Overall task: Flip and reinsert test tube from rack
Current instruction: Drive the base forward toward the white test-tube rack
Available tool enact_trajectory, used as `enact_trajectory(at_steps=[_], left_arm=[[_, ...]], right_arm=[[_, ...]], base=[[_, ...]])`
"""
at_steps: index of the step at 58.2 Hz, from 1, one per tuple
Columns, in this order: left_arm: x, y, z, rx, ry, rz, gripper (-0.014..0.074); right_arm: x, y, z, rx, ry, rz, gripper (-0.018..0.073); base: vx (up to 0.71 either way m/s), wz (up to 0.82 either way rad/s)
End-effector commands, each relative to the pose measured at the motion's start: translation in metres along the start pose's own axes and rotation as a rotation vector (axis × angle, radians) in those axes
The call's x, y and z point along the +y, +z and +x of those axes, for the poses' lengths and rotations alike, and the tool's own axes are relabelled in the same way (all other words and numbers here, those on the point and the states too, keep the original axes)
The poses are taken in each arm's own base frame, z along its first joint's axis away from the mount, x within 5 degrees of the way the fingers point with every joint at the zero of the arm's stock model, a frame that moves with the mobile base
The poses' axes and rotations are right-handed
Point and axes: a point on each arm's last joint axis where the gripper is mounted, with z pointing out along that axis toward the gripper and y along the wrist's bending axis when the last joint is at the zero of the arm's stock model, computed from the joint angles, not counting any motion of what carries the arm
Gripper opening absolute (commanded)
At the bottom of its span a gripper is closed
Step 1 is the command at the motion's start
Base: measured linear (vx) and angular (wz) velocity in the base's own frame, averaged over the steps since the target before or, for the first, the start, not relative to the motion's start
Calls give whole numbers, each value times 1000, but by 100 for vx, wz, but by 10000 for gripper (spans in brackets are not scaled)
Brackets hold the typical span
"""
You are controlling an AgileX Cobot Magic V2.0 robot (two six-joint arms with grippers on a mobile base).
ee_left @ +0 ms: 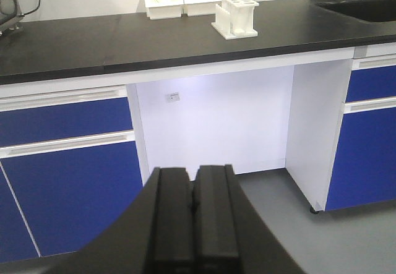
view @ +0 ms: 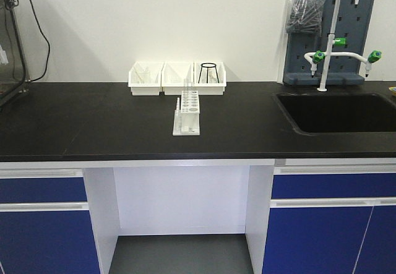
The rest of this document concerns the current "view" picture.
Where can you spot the clear test tube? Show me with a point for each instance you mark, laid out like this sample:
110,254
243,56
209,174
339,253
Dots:
186,89
189,86

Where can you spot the white test tube rack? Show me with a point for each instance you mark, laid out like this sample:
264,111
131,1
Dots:
186,114

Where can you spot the grey pegboard drying rack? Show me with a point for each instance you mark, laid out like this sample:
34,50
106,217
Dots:
352,26

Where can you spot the right white storage bin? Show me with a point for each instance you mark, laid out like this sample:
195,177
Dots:
211,88

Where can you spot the white storage bin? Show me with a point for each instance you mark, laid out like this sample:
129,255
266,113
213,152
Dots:
211,88
145,78
175,76

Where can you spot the middle white storage bin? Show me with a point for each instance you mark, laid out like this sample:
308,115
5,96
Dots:
175,76

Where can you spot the left white storage bin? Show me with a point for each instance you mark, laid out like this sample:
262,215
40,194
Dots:
145,78

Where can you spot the black lab sink basin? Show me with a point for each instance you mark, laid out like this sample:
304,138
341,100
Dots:
320,114

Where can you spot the clear plastic bag of rods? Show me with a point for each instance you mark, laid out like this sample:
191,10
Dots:
306,16

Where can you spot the white gooseneck lab faucet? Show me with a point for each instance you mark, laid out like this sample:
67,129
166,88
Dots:
315,58

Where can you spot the lower right blue cabinet door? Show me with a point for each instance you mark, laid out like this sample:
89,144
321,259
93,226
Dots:
331,240

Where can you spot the blue cabinet door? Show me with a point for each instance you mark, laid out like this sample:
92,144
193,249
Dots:
331,240
48,242

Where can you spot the upper right blue drawer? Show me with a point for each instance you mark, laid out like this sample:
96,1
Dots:
311,186

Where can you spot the blue drawer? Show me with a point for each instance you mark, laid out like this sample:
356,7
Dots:
311,186
41,190

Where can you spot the upper left blue drawer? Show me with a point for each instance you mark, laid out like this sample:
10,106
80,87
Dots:
41,190

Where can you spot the yellow object at right edge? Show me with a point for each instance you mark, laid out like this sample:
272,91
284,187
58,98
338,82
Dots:
393,91

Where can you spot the lower left blue cabinet door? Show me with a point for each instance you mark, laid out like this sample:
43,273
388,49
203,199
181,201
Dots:
48,242

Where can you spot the black wire tripod stand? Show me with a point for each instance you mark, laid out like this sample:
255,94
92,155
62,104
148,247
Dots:
211,72

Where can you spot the glass equipment enclosure left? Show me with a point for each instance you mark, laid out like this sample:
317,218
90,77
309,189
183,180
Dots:
14,75

